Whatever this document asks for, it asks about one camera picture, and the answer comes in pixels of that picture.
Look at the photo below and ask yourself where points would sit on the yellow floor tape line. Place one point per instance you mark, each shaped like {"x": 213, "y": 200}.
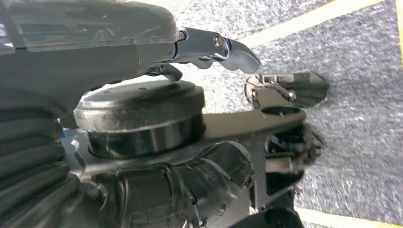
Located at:
{"x": 330, "y": 218}
{"x": 314, "y": 15}
{"x": 400, "y": 31}

